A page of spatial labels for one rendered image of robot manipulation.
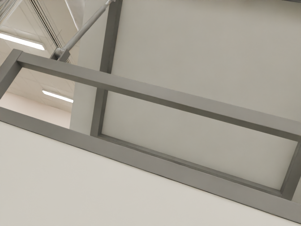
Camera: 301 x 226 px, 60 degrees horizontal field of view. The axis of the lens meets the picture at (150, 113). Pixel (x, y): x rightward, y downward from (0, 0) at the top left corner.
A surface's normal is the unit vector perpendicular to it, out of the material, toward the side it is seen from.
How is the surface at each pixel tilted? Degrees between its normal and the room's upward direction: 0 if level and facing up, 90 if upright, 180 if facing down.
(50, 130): 90
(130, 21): 129
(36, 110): 90
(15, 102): 90
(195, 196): 90
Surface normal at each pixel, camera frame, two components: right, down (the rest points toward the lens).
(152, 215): -0.11, -0.45
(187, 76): -0.30, 0.19
